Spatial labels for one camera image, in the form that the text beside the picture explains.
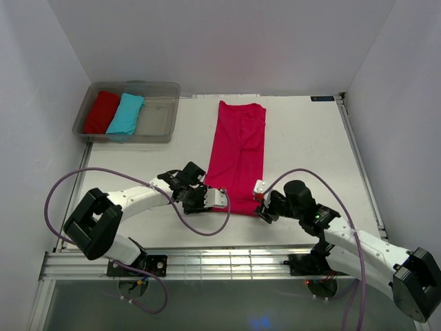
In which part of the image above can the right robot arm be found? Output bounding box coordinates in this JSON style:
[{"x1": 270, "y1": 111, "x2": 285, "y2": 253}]
[{"x1": 254, "y1": 180, "x2": 440, "y2": 323}]

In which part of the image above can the clear plastic bin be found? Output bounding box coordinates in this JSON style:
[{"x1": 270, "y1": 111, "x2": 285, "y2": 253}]
[{"x1": 72, "y1": 81, "x2": 181, "y2": 143}]

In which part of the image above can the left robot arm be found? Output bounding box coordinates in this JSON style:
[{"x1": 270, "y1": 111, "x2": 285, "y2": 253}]
[{"x1": 63, "y1": 162, "x2": 226, "y2": 276}]

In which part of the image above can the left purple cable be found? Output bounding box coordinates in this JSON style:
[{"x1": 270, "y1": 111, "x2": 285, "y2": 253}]
[{"x1": 44, "y1": 168, "x2": 231, "y2": 314}]

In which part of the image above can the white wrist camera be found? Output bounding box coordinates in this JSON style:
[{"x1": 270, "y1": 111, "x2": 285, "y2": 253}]
[
  {"x1": 253, "y1": 179, "x2": 267, "y2": 201},
  {"x1": 204, "y1": 188, "x2": 228, "y2": 208}
]

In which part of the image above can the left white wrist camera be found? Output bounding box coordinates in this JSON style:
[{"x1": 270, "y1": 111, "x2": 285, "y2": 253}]
[{"x1": 204, "y1": 188, "x2": 228, "y2": 208}]

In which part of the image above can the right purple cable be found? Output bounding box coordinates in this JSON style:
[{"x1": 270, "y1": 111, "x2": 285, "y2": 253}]
[{"x1": 263, "y1": 168, "x2": 367, "y2": 331}]

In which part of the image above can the pink t shirt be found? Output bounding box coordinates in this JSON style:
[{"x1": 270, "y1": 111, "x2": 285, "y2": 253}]
[{"x1": 205, "y1": 101, "x2": 266, "y2": 217}]

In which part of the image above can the cyan rolled t shirt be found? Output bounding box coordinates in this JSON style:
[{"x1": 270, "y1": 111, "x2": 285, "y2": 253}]
[{"x1": 106, "y1": 93, "x2": 145, "y2": 135}]

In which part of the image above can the red rolled t shirt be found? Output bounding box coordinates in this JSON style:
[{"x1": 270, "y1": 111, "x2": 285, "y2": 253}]
[{"x1": 83, "y1": 91, "x2": 121, "y2": 134}]

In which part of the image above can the purple cable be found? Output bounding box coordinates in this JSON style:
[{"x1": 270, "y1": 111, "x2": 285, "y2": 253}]
[
  {"x1": 263, "y1": 168, "x2": 367, "y2": 331},
  {"x1": 44, "y1": 168, "x2": 231, "y2": 314}
]

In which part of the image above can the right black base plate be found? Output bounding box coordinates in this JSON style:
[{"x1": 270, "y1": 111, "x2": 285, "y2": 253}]
[{"x1": 283, "y1": 253, "x2": 345, "y2": 276}]

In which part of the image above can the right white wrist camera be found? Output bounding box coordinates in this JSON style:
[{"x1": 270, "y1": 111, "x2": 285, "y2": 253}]
[{"x1": 253, "y1": 179, "x2": 267, "y2": 201}]

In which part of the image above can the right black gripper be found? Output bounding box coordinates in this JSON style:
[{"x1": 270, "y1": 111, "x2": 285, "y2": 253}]
[{"x1": 252, "y1": 192, "x2": 302, "y2": 223}]

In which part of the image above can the aluminium frame rail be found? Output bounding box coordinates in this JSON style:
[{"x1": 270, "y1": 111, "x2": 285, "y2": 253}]
[{"x1": 39, "y1": 248, "x2": 315, "y2": 281}]

